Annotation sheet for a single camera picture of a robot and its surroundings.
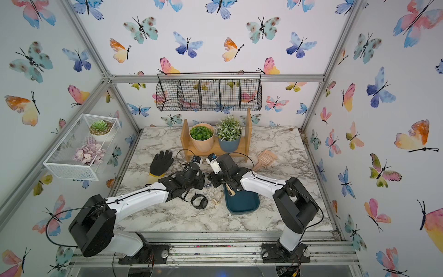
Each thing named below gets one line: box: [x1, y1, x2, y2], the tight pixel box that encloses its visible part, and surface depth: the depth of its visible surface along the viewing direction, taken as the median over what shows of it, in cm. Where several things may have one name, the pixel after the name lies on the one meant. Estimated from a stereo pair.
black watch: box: [190, 193, 209, 210], surface depth 88 cm
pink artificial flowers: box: [72, 143, 107, 166], surface depth 64 cm
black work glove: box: [147, 149, 174, 185], surface depth 103 cm
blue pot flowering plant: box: [215, 114, 243, 153], surface depth 91 cm
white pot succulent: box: [88, 119, 114, 143], surface depth 73 cm
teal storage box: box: [223, 183, 260, 216], surface depth 91 cm
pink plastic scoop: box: [252, 150, 277, 172], surface depth 107 cm
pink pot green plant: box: [189, 122, 216, 153], surface depth 95 cm
